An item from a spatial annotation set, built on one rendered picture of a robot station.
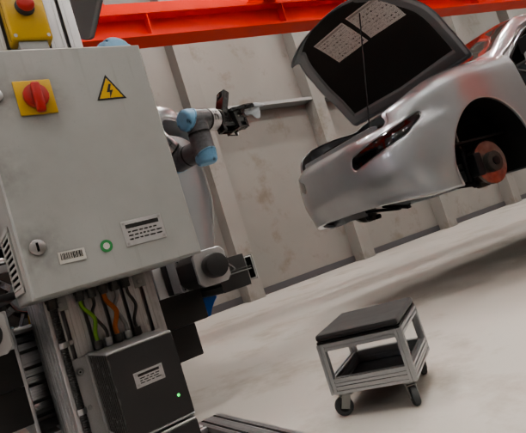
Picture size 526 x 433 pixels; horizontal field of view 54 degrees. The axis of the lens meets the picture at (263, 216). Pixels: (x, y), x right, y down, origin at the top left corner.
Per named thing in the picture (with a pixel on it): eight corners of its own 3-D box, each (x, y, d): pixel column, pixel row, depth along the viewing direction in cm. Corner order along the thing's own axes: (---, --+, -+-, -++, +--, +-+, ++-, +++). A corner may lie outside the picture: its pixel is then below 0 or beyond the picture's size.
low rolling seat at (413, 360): (425, 407, 192) (396, 318, 194) (335, 421, 206) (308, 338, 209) (437, 368, 231) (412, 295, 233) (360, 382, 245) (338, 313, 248)
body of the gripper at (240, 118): (238, 136, 193) (215, 137, 185) (229, 115, 195) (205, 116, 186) (251, 125, 188) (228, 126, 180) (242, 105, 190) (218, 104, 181)
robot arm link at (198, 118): (179, 137, 174) (171, 113, 174) (203, 136, 182) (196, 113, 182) (192, 129, 169) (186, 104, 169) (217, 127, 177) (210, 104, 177)
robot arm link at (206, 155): (204, 169, 182) (194, 140, 183) (224, 158, 175) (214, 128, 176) (186, 171, 177) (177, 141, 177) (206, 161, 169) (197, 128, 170)
